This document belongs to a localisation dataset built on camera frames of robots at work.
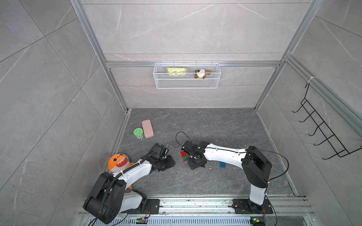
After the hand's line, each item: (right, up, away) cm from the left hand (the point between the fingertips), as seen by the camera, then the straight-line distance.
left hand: (174, 161), depth 88 cm
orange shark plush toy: (-33, +1, -6) cm, 34 cm away
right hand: (+12, -2, -1) cm, 13 cm away
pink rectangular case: (-22, +20, +17) cm, 34 cm away
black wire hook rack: (+73, +21, -18) cm, 78 cm away
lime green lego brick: (+21, -2, +2) cm, 21 cm away
